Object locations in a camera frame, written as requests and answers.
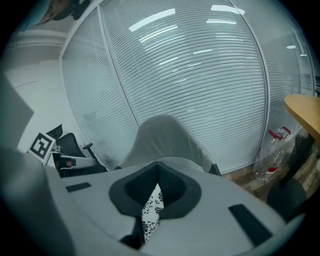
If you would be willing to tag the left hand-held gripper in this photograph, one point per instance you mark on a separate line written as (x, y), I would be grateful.
(41, 146)

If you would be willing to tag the black office chair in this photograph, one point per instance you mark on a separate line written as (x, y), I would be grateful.
(70, 145)

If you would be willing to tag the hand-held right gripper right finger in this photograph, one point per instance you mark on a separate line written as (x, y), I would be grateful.
(212, 220)

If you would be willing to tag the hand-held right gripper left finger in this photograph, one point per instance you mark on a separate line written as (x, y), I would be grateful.
(100, 200)

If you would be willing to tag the round floral black white cushion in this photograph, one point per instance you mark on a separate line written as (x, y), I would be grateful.
(150, 225)

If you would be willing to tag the grey armchair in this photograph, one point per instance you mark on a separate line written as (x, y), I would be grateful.
(162, 140)

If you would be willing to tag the round wooden table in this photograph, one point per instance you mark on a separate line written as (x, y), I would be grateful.
(305, 112)

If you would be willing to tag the clear plastic jug red cap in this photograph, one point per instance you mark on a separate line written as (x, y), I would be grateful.
(268, 160)

